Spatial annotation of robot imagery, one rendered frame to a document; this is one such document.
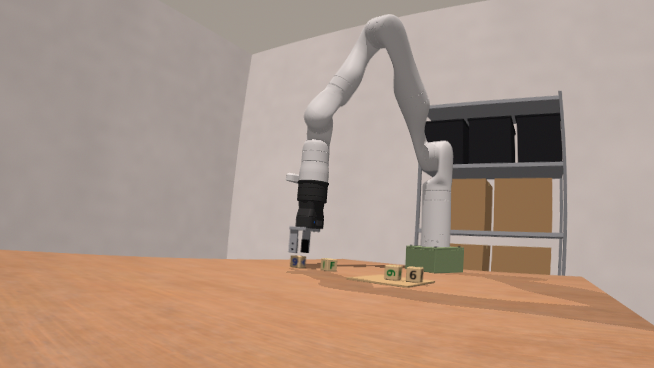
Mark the tan flat mat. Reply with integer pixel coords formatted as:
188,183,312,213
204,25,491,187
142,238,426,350
346,275,435,288

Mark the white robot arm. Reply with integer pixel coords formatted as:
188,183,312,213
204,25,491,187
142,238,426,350
301,14,453,247

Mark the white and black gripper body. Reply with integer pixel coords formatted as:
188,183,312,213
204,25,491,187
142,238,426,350
286,160,329,229

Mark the wooden letter block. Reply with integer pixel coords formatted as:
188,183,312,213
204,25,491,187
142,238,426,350
406,267,424,283
384,265,402,281
290,255,306,268
321,258,337,271

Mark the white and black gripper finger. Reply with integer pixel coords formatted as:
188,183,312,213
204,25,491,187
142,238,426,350
301,228,320,253
288,226,308,253

